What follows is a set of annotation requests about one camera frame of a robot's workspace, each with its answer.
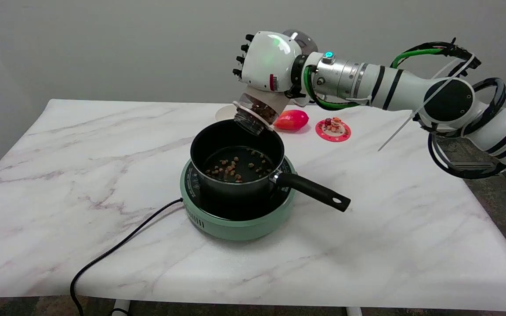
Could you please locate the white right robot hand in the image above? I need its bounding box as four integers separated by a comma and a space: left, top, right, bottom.
232, 30, 319, 106

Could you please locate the clear jar with brown beans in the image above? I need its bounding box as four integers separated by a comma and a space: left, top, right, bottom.
233, 91, 291, 136

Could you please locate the red toy mango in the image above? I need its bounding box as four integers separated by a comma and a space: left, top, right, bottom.
274, 109, 310, 131

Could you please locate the cream round lid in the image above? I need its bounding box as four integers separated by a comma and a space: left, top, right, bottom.
215, 104, 241, 122

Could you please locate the pink round coaster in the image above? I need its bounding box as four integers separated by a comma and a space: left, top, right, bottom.
315, 118, 351, 143

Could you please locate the brown beans pile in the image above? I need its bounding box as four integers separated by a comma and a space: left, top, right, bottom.
205, 149, 271, 183

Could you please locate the white zip tie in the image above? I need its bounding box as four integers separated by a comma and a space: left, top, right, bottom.
377, 55, 476, 152

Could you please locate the green induction cooker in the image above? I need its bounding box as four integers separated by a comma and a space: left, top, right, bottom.
180, 156, 297, 241

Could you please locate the floor vent grille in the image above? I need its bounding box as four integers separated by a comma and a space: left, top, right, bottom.
451, 162, 498, 172

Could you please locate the black saucepan with handle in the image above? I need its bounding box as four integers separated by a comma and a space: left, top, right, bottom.
190, 119, 351, 212

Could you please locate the green robot cable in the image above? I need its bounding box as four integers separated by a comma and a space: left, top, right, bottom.
304, 47, 447, 110

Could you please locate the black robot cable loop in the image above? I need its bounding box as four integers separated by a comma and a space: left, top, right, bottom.
394, 39, 506, 137
428, 132, 506, 180

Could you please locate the black power cord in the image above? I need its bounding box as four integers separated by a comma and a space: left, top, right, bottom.
69, 198, 184, 316

